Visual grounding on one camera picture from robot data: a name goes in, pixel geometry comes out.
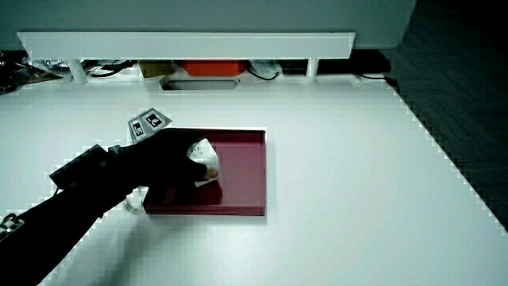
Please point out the orange box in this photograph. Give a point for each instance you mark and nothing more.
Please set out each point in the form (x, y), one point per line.
(214, 66)

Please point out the brown cardboard box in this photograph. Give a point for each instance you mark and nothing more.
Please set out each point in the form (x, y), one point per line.
(155, 68)

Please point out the person's left hand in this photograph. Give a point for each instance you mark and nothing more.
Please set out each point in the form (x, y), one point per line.
(158, 159)

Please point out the clear plastic bag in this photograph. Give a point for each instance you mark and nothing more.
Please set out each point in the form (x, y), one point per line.
(265, 66)

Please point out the pile of dark clutter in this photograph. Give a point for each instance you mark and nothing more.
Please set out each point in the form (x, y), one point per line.
(20, 73)

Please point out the white socket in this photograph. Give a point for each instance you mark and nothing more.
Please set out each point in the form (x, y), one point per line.
(204, 155)

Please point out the white desk shelf riser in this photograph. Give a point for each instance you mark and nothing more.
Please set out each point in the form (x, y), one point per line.
(186, 45)

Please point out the dark red tray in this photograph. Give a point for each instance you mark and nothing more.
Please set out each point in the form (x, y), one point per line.
(243, 178)

